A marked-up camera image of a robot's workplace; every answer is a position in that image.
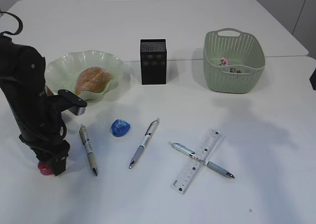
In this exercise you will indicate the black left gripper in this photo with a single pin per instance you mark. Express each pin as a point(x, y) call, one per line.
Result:
point(38, 115)

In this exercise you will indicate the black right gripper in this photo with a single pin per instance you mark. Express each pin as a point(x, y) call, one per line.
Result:
point(312, 80)

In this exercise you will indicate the grey paper ball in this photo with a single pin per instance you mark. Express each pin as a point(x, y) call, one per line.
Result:
point(234, 70)

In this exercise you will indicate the sugared bread bun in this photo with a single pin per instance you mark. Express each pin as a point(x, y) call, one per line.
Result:
point(93, 79)

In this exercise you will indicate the pink paper ball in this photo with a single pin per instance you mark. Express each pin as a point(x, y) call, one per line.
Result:
point(223, 62)

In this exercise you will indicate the brown coffee drink bottle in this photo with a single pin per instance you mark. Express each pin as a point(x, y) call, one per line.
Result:
point(48, 91)

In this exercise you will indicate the beige retractable pen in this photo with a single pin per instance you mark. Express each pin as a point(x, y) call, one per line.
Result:
point(88, 148)

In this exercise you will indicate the green plastic woven basket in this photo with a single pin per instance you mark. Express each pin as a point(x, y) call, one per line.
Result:
point(242, 50)

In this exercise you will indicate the green wavy glass plate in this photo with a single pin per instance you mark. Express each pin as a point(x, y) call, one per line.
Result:
point(63, 72)

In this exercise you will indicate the grey grip middle pen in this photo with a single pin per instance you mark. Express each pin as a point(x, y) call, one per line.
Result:
point(148, 135)

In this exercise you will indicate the grey grip pen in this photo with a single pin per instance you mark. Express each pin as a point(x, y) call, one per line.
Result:
point(184, 150)
point(148, 135)

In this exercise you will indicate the grey grip right pen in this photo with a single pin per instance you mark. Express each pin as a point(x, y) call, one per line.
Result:
point(184, 150)

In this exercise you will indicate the black mesh pen holder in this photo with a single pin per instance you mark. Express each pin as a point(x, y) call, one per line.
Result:
point(153, 58)

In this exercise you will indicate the clear plastic ruler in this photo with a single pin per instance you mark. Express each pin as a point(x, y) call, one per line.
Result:
point(191, 169)

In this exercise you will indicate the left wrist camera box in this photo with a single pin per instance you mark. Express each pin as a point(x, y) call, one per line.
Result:
point(70, 101)

